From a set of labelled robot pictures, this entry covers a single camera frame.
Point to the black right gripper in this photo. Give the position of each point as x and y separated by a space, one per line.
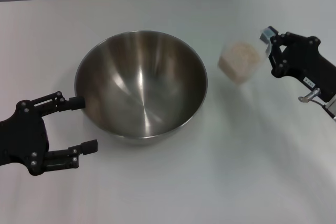
307 61

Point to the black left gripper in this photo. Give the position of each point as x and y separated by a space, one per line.
26 137

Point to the clear plastic measuring cup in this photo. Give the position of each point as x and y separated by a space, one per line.
267 49

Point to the white rice grains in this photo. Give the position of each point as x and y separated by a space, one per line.
240 61

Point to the stainless steel mixing bowl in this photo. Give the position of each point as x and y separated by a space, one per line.
141 90

